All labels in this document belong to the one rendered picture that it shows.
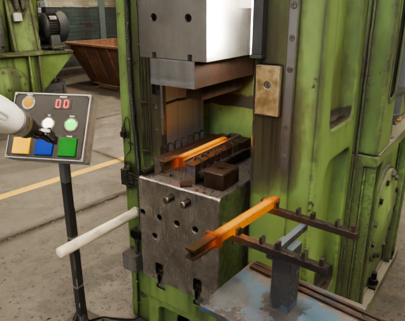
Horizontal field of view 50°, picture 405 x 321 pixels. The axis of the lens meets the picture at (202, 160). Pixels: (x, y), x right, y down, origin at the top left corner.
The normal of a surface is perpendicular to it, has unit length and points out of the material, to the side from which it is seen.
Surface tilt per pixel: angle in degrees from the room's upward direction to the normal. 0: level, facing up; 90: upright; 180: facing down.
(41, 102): 60
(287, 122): 90
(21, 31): 79
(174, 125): 90
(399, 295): 0
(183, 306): 90
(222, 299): 0
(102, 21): 90
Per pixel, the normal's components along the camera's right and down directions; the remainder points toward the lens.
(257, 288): 0.00, -0.94
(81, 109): -0.15, -0.18
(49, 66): 0.66, 0.26
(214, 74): 0.82, 0.19
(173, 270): -0.57, 0.28
